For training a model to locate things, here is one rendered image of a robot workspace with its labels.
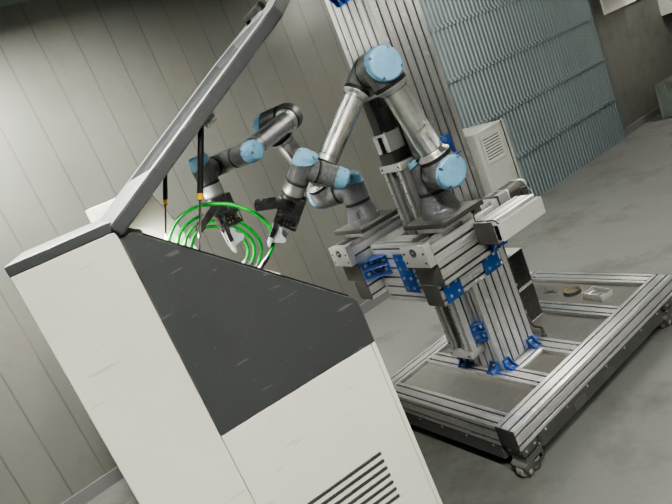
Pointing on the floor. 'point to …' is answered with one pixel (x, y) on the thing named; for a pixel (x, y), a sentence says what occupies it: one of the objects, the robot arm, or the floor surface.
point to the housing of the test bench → (126, 368)
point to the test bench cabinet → (334, 442)
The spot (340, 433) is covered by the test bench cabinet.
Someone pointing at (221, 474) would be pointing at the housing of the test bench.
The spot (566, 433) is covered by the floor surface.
